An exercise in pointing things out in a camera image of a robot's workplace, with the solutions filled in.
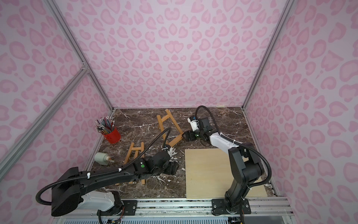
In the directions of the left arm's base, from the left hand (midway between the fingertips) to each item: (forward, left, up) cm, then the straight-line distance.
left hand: (176, 165), depth 79 cm
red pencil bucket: (+21, +43, -3) cm, 48 cm away
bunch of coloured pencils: (+26, +48, +3) cm, 55 cm away
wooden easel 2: (+27, +5, +13) cm, 30 cm away
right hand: (+21, -8, +1) cm, 23 cm away
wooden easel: (+13, +24, -6) cm, 28 cm away
